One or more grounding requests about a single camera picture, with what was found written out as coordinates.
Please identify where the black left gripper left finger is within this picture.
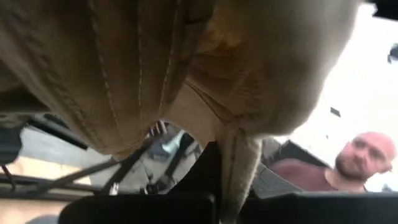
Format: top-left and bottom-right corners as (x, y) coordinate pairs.
(58, 141), (223, 224)

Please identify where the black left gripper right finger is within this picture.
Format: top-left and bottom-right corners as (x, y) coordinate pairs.
(238, 162), (398, 224)

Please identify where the tan baseball cap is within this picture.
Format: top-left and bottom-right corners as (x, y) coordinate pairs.
(0, 0), (363, 224)

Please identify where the person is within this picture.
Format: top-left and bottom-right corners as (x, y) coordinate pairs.
(269, 131), (398, 194)

